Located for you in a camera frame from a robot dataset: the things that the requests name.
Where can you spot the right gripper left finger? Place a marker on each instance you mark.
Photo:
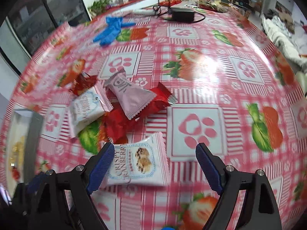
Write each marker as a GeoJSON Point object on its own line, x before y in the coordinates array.
{"type": "Point", "coordinates": [63, 200]}

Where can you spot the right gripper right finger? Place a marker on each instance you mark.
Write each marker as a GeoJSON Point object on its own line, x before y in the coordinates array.
{"type": "Point", "coordinates": [259, 209]}

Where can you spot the black power adapter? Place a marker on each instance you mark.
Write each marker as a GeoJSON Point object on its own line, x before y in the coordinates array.
{"type": "Point", "coordinates": [185, 15]}

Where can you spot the white power strip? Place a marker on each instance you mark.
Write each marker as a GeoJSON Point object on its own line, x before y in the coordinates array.
{"type": "Point", "coordinates": [145, 12]}

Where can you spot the blue rubber gloves pile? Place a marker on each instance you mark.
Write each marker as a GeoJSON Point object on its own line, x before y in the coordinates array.
{"type": "Point", "coordinates": [112, 30]}

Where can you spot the pink triangular snack packet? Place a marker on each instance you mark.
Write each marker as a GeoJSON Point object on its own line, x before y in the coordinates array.
{"type": "Point", "coordinates": [132, 98]}

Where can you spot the glass door display cabinet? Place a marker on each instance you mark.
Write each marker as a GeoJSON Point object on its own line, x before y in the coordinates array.
{"type": "Point", "coordinates": [33, 21]}

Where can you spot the sofa with blankets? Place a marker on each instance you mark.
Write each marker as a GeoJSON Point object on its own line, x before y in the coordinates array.
{"type": "Point", "coordinates": [292, 46]}

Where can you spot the cluttered coffee table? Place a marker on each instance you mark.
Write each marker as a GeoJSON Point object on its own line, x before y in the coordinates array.
{"type": "Point", "coordinates": [222, 6]}

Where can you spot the grey white storage box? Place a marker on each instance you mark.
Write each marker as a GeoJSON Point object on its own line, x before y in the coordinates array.
{"type": "Point", "coordinates": [21, 145]}

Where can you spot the white crispy cranberry packet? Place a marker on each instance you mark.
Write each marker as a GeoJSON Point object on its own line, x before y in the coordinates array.
{"type": "Point", "coordinates": [143, 163]}

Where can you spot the white pink cranberry packet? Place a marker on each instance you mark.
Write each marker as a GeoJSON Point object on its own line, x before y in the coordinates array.
{"type": "Point", "coordinates": [86, 108]}

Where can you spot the long red snack packet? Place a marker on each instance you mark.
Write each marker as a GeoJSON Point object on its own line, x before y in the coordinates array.
{"type": "Point", "coordinates": [162, 100]}

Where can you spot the green potted plant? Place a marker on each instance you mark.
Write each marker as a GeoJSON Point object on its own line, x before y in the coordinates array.
{"type": "Point", "coordinates": [99, 7]}

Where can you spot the dark red small snack packet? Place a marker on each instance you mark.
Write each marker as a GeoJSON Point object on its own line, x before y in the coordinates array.
{"type": "Point", "coordinates": [82, 83]}

